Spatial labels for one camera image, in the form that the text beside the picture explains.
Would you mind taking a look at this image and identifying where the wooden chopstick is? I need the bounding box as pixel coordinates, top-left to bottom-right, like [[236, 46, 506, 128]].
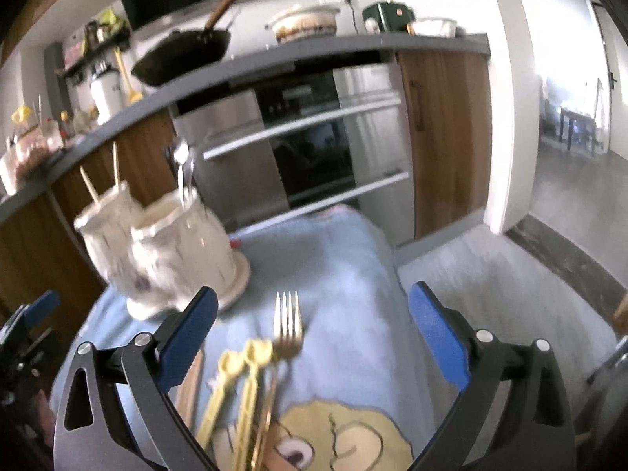
[[80, 166, 100, 206], [175, 349, 204, 429], [112, 141, 121, 190]]

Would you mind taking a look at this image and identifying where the yellow plastic utensil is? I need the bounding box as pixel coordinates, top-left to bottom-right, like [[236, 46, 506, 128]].
[[196, 350, 245, 450], [231, 338, 274, 471]]

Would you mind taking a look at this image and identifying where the gold fork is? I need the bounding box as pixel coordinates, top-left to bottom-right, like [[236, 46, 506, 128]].
[[250, 291, 303, 470]]

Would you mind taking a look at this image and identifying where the silver flower-head spoon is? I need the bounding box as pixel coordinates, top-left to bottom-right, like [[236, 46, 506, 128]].
[[172, 137, 196, 208]]

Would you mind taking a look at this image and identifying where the person left hand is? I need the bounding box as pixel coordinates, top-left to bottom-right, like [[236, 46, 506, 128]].
[[18, 389, 55, 458]]

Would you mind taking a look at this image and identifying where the white ceramic double utensil holder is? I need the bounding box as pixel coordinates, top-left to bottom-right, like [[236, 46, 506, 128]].
[[73, 181, 251, 321]]

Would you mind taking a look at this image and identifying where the clear plastic food container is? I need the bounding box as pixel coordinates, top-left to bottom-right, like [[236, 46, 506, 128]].
[[1, 126, 63, 196]]

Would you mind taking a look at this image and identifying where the blue cartoon table cloth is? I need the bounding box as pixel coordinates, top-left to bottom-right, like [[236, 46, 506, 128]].
[[48, 202, 443, 471]]

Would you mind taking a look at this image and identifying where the yellow spatula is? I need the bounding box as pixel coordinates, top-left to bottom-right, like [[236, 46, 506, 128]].
[[114, 47, 144, 105]]

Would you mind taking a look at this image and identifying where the white thermos black lid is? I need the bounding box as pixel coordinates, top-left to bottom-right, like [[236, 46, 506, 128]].
[[89, 65, 126, 126]]

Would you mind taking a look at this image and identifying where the wooden chair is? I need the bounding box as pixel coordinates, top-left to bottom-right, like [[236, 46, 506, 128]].
[[559, 108, 598, 155]]

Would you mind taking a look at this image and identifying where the stainless steel oven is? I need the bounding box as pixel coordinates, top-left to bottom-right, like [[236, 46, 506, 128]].
[[169, 63, 414, 246]]

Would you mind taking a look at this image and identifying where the white interior door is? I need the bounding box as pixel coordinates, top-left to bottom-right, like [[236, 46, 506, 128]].
[[589, 0, 627, 159]]

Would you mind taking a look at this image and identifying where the white ceramic pot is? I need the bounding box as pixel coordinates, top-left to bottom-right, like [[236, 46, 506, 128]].
[[264, 4, 341, 44]]

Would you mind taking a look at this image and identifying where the white bowl on counter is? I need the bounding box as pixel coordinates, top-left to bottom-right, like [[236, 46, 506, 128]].
[[407, 17, 458, 38]]

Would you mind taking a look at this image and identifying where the green small appliance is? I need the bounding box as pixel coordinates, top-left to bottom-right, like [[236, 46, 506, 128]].
[[362, 1, 415, 34]]

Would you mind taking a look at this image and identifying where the black wall spice shelf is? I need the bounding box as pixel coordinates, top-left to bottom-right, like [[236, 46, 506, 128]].
[[53, 28, 131, 79]]

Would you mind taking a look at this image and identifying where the black wok wooden handle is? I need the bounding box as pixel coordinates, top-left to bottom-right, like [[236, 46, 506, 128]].
[[131, 0, 236, 87]]

